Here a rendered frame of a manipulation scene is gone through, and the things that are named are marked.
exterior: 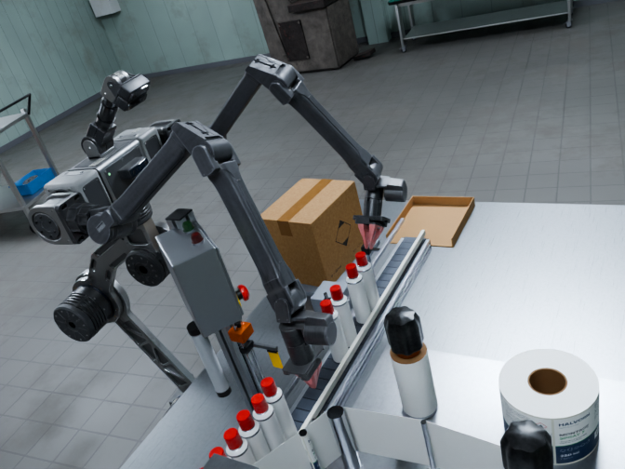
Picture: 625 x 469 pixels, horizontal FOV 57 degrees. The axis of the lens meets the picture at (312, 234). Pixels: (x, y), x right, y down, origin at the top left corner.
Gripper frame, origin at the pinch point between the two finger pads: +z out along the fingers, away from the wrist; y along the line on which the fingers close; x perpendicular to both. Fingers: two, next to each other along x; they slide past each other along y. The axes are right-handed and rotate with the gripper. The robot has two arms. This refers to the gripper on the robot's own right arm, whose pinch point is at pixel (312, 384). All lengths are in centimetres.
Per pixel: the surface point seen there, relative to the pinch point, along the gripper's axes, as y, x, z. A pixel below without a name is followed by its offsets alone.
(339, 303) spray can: 27.3, 4.5, -3.2
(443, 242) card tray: 91, -3, 17
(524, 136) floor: 369, 25, 98
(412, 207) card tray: 116, 17, 17
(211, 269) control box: -10.5, 5.9, -41.8
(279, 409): -9.0, 4.7, 0.3
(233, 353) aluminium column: -2.6, 19.0, -9.4
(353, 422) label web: -8.3, -15.0, 0.1
